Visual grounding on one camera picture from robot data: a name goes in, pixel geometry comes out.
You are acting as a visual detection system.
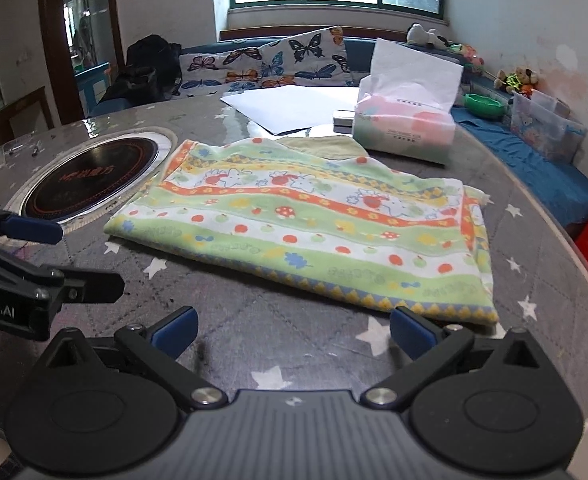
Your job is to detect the butterfly pillow right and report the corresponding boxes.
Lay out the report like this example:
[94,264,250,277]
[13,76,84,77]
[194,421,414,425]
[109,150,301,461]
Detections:
[259,26,353,88]

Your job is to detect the black backpack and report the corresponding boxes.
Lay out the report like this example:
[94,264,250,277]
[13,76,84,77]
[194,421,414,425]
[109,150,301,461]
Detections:
[100,35,182,106]

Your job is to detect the pink tissue pack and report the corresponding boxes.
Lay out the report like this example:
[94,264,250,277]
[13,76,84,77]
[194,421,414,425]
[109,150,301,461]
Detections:
[352,39,463,165]

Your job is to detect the butterfly pillow left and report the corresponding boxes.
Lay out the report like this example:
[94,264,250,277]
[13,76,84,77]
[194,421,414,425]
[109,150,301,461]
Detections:
[179,47,262,98]

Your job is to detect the colourful patterned child's garment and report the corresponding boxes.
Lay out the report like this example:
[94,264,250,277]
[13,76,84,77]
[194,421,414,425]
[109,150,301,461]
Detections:
[104,138,499,326]

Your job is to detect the panda plush toy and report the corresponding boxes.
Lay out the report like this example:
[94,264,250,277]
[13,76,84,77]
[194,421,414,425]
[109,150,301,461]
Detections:
[405,23,452,51]

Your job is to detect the clear plastic storage box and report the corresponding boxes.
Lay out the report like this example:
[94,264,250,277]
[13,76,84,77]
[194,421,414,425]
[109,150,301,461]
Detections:
[510,94,588,164]

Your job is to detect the blue sofa bench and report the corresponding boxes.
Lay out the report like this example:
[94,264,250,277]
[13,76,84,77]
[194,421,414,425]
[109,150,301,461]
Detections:
[90,36,588,230]

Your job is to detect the white paper sheet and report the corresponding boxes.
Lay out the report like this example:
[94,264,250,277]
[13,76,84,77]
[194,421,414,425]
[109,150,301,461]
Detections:
[221,86,359,134]

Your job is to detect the small grey box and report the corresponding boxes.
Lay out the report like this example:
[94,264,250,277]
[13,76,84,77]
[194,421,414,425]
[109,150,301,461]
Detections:
[333,113,355,134]

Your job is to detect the round induction cooktop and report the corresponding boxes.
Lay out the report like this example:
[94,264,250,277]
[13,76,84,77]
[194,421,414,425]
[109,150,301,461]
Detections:
[6,128,177,226]

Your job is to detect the green plastic bowl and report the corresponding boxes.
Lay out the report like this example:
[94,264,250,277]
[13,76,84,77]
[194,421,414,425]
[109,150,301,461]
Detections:
[463,93,505,120]

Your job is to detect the butterfly pillow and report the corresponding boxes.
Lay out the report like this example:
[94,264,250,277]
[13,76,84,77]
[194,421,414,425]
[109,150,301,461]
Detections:
[259,26,353,88]
[179,47,262,98]

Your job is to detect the small colourful plush toys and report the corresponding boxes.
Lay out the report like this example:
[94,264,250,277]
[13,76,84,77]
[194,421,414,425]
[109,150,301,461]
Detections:
[493,66,539,99]

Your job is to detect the blue white small cabinet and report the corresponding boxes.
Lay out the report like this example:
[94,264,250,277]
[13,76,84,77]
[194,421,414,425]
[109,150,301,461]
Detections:
[75,62,111,117]

